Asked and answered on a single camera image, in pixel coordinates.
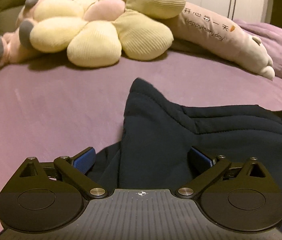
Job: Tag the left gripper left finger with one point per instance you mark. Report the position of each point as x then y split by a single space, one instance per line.
42 197

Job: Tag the pink long bunny plush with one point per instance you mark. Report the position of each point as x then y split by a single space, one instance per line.
222 37

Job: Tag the dark navy zip jacket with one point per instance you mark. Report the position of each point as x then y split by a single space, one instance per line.
154 150

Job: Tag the pink plush with grey feet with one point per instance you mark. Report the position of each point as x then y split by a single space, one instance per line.
15 47

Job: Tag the purple folded duvet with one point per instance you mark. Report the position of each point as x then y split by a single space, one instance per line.
271 37

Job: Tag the purple bed sheet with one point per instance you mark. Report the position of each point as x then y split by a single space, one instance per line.
49 108

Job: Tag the yellow flower plush cushion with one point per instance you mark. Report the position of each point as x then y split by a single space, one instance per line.
107 29

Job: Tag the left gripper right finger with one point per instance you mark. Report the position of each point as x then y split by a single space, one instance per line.
235 196

